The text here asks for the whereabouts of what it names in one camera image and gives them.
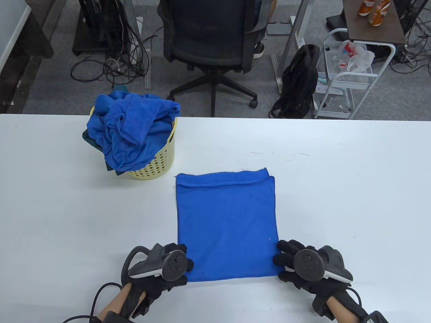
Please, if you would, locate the blue terry towel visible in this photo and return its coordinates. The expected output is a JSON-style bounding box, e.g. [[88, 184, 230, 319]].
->
[[175, 167, 280, 282], [87, 94, 181, 172]]

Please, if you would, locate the person's left hand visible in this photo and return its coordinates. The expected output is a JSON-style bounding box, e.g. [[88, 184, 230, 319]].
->
[[121, 243, 195, 303]]

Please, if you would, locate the dark teal clothes garment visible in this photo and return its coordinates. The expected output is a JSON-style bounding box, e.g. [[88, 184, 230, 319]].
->
[[82, 86, 129, 176]]

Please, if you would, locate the white plastic bag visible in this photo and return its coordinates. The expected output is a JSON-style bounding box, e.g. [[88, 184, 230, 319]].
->
[[332, 40, 375, 74]]

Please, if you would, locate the grey metal foot plate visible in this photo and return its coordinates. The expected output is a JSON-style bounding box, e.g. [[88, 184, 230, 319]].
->
[[268, 22, 293, 35]]

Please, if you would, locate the person's right forearm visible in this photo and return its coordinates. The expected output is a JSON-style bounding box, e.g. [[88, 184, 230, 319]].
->
[[311, 286, 371, 323]]

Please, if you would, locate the black forearm strap mount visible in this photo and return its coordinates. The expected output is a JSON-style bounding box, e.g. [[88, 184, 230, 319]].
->
[[362, 310, 389, 323]]

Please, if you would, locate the white utility cart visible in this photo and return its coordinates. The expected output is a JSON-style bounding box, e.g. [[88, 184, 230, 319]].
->
[[312, 28, 397, 120]]

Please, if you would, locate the tangle of black floor cables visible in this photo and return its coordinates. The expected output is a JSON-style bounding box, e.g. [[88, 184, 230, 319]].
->
[[70, 0, 162, 84]]

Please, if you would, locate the yellow laundry basket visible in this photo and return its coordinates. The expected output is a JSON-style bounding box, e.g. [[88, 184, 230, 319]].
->
[[90, 106, 178, 180]]

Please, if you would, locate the black office chair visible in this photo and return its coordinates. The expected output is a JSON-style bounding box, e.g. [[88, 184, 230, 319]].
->
[[158, 0, 272, 117]]

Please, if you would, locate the white desk with dark frame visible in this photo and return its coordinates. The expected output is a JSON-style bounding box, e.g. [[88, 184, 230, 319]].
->
[[0, 0, 54, 113]]

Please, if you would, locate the black computer tower stand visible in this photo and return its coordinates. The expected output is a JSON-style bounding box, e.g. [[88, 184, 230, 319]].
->
[[72, 0, 132, 56]]

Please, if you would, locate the silver metal desk leg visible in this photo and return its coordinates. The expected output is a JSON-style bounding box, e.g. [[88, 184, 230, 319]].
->
[[271, 0, 315, 94]]

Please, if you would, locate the black forearm box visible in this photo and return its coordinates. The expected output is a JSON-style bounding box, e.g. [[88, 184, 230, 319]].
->
[[96, 311, 135, 323]]

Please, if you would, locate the person's right hand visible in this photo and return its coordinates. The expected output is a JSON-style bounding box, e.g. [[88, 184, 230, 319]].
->
[[273, 240, 353, 300]]

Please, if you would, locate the brown side table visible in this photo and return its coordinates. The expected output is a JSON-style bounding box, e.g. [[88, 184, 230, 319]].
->
[[342, 0, 407, 45]]

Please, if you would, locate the blue clothes shirt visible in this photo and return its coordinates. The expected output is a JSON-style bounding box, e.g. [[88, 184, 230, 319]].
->
[[95, 94, 113, 116]]

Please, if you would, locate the bundle of floor cables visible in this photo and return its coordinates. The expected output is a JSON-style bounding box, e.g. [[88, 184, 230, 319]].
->
[[390, 0, 431, 75]]

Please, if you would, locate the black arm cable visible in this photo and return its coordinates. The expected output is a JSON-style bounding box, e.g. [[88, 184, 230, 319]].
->
[[347, 286, 365, 308], [64, 282, 123, 323]]

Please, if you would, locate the white metal desk leg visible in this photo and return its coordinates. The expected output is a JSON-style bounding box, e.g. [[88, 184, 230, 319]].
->
[[135, 0, 152, 89]]

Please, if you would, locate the black flat stand base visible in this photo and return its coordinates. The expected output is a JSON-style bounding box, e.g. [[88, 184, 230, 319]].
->
[[326, 13, 348, 30]]

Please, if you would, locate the grey handheld controller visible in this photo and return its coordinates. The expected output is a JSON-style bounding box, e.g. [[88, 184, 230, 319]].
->
[[292, 246, 354, 283], [121, 246, 188, 281]]

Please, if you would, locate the black backpack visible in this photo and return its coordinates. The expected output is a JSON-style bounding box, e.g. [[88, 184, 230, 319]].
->
[[268, 44, 320, 119]]

